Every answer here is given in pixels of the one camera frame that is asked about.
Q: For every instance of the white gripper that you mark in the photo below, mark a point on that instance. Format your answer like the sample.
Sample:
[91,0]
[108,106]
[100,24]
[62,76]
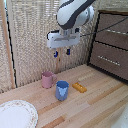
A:
[63,39]

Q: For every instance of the pink mug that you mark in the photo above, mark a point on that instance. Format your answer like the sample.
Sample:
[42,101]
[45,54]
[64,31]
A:
[48,79]

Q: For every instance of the blue cup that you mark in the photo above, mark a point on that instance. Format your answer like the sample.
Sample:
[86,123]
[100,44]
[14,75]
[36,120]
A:
[62,90]

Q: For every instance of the dark wooden drawer cabinet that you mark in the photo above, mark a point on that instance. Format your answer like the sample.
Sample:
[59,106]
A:
[110,43]

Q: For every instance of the wide bamboo blind panel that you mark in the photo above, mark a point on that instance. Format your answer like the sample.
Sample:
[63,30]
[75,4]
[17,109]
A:
[35,40]

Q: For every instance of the yellow block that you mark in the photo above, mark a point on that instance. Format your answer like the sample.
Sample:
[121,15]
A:
[79,87]

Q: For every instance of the white patterned plate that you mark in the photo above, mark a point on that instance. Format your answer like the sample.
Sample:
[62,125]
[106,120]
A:
[16,115]

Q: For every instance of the grey robot base mount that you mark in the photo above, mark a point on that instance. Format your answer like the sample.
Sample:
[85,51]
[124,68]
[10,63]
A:
[121,121]

